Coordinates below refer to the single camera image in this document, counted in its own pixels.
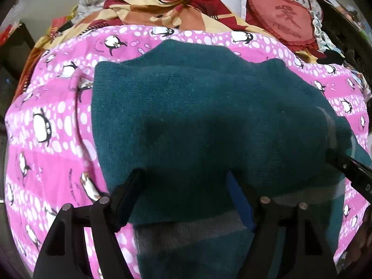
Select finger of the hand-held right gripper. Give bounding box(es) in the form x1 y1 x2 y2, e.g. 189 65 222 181
326 148 372 204

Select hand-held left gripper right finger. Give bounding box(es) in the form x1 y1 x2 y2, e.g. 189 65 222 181
228 171 339 279

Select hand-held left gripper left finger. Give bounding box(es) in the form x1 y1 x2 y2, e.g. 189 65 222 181
33 169 143 279

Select teal knit sweater grey stripes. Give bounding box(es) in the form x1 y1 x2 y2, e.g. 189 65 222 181
91 39 372 279

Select pink penguin print blanket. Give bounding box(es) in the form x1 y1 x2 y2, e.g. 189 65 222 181
4 25 370 279

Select dark wooden headboard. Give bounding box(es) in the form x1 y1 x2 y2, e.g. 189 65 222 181
310 0 372 101

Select floral ruffled pillow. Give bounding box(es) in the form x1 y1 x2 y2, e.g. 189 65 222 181
279 0 347 64

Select red heart-shaped cushion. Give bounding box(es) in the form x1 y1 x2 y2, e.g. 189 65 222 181
246 0 326 59

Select red yellow patterned quilt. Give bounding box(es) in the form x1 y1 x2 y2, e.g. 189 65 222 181
13 0 263 95

